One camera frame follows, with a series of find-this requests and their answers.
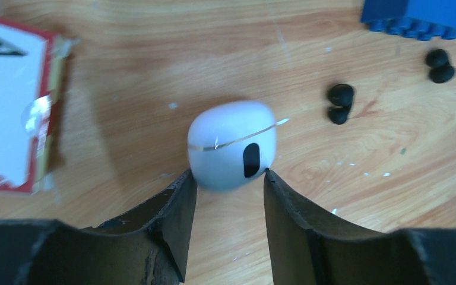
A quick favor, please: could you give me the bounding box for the blue toy brick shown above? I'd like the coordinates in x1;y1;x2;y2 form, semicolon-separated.
360;0;456;41

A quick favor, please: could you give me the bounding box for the white earbud charging case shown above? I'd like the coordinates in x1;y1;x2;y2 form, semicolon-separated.
187;100;288;191

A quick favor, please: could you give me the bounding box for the pink small carton box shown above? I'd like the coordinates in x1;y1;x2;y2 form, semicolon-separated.
0;17;75;194

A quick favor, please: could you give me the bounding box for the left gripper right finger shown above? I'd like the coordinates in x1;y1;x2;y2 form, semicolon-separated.
264;169;456;284

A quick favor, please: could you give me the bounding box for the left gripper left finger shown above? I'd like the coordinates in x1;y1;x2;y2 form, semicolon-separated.
0;170;197;284

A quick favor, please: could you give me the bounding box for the black earbud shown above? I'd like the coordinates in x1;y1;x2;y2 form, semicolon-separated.
425;49;456;84
327;84;355;125

